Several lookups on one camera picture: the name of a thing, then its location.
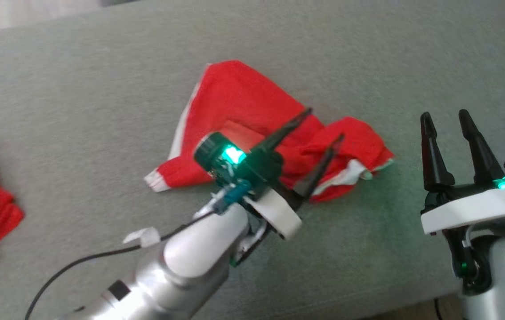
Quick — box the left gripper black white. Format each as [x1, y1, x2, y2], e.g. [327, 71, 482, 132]
[237, 107, 345, 241]

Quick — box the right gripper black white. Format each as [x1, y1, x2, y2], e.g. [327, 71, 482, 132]
[420, 108, 505, 236]

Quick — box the red white basketball jersey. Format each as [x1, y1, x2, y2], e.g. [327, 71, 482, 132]
[144, 60, 395, 204]

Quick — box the grey sofa seat cushion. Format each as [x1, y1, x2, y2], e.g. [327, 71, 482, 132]
[0, 0, 505, 320]

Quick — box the teal cable connector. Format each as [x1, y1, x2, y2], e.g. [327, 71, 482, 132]
[214, 180, 252, 215]

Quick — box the white cable tag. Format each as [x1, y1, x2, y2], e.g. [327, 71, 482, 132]
[122, 227, 161, 248]

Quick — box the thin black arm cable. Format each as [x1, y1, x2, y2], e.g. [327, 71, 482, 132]
[24, 209, 217, 320]

